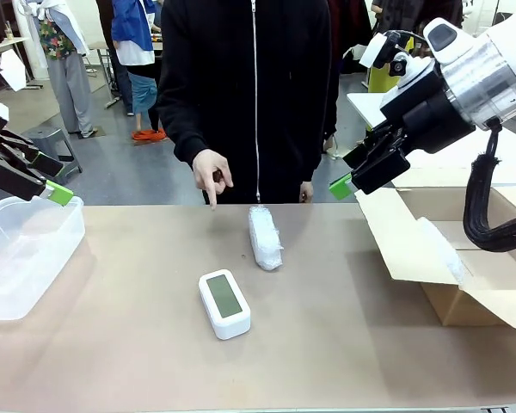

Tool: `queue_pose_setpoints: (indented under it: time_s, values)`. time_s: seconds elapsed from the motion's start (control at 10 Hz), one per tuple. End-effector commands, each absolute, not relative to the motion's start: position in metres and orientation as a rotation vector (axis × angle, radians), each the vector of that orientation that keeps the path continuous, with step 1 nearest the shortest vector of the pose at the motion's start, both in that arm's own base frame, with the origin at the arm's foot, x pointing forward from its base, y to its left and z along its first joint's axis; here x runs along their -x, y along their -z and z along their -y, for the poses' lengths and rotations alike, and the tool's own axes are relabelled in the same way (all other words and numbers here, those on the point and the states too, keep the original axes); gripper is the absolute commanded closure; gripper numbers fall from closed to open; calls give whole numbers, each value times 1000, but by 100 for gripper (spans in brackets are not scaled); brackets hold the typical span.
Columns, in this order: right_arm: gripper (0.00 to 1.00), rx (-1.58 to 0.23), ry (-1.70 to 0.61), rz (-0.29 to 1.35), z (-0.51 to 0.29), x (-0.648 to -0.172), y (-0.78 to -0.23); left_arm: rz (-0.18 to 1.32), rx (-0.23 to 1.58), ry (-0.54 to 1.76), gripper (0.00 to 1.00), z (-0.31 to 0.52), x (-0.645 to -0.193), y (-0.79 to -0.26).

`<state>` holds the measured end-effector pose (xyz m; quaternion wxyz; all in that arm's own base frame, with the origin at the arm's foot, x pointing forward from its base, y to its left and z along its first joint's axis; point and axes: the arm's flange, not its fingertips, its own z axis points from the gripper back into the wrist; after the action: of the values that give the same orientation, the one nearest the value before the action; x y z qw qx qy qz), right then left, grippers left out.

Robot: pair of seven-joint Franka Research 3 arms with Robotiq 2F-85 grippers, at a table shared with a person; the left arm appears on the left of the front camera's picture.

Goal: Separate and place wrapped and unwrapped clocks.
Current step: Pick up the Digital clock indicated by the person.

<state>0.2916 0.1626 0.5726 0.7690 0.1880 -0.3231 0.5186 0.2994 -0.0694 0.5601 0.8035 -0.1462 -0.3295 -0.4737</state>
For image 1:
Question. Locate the brown cardboard box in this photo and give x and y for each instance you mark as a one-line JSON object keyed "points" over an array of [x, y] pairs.
{"points": [[413, 241]]}

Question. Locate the clear plastic bin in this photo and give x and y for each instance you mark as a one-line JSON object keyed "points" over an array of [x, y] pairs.
{"points": [[26, 258]]}

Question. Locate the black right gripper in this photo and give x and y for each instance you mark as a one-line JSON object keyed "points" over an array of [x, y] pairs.
{"points": [[430, 120]]}

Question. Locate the person in blue jacket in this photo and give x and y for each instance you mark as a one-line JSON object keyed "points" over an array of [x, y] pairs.
{"points": [[135, 34]]}

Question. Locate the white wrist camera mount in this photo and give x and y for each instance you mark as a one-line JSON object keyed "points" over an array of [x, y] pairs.
{"points": [[406, 73], [13, 69]]}

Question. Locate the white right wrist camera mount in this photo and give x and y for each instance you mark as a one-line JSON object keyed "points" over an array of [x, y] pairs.
{"points": [[406, 73]]}

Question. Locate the grey stool with square seat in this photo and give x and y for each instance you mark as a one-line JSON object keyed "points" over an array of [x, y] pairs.
{"points": [[51, 142]]}

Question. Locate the small wooden background table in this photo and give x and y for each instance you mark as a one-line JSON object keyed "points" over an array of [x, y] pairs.
{"points": [[105, 49]]}

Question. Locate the white unwrapped digital clock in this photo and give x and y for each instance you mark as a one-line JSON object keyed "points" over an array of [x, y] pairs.
{"points": [[224, 305]]}

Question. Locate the orange shoes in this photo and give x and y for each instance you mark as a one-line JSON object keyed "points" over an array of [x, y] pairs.
{"points": [[148, 135]]}

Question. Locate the person's left hand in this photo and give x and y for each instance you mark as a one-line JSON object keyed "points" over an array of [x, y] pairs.
{"points": [[306, 191]]}

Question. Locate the person's right hand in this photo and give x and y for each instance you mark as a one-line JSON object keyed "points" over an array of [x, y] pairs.
{"points": [[210, 170]]}

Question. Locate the bubble-wrapped clock fully covered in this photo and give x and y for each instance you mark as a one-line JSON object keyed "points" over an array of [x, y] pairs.
{"points": [[264, 236]]}

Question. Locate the person in black hoodie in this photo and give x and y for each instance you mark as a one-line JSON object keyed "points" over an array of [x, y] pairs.
{"points": [[249, 99]]}

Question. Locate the white-legged background table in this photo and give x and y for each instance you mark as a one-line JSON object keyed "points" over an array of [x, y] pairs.
{"points": [[0, 45]]}

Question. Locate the person in yellow apron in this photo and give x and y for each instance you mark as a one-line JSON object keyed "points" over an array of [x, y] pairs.
{"points": [[380, 79]]}

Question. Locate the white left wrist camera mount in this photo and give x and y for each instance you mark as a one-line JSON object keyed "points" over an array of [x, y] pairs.
{"points": [[13, 69]]}

